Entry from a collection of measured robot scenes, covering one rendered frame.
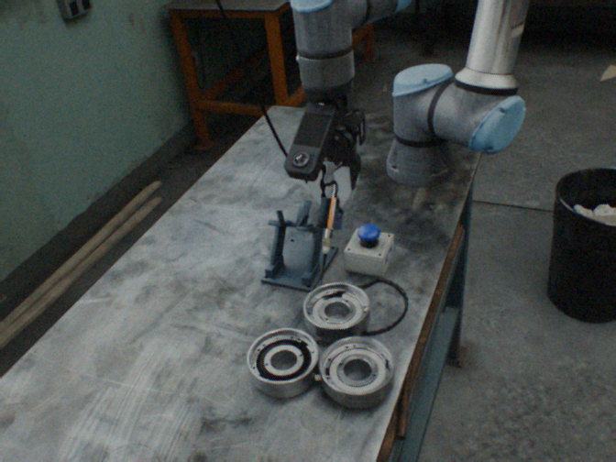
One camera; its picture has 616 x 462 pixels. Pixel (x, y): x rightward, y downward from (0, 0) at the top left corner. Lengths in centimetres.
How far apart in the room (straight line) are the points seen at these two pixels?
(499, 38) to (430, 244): 38
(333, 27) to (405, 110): 47
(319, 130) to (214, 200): 53
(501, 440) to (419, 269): 86
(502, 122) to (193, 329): 65
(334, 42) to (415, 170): 53
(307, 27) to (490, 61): 44
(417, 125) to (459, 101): 12
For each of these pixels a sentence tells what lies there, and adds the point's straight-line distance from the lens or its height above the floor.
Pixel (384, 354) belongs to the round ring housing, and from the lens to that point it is 86.
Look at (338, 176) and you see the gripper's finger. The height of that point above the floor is 103.
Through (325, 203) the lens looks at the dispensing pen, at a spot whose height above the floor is 98.
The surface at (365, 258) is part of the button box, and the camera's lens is 101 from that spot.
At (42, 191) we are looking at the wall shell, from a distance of 261.
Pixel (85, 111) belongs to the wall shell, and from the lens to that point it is 275.
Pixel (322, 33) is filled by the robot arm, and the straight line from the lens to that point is 78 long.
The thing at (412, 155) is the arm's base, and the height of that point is 87.
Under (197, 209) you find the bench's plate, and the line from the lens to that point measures 127.
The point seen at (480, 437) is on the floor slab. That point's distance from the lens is 180.
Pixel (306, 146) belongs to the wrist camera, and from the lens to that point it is 80.
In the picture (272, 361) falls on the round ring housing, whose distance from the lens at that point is 89.
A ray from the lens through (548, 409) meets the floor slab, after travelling 190.
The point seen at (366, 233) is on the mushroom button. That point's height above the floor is 87.
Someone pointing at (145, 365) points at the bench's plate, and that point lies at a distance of 96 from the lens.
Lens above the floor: 148
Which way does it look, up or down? 36 degrees down
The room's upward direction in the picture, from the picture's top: 7 degrees counter-clockwise
